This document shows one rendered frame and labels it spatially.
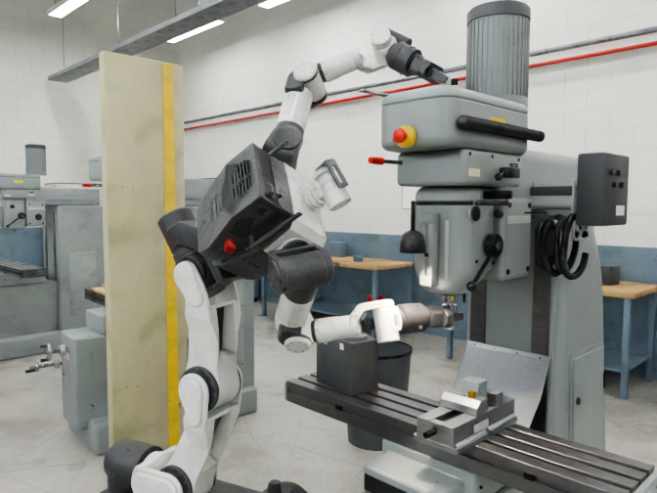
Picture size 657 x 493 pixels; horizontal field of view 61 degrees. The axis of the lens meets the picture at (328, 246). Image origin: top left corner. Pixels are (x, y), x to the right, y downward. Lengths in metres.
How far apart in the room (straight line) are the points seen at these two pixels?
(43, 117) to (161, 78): 7.53
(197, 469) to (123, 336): 1.25
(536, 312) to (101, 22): 10.05
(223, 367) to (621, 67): 5.07
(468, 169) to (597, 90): 4.60
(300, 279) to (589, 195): 0.87
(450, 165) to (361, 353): 0.76
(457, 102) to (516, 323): 0.88
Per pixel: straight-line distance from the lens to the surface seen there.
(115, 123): 2.96
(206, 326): 1.72
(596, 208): 1.77
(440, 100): 1.55
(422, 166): 1.67
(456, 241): 1.65
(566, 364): 2.10
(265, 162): 1.52
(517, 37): 1.97
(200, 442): 1.85
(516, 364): 2.10
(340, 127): 8.01
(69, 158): 10.62
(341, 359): 2.03
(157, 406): 3.19
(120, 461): 2.12
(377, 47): 1.86
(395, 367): 3.66
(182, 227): 1.74
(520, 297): 2.08
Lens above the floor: 1.57
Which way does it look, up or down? 4 degrees down
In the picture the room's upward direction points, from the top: straight up
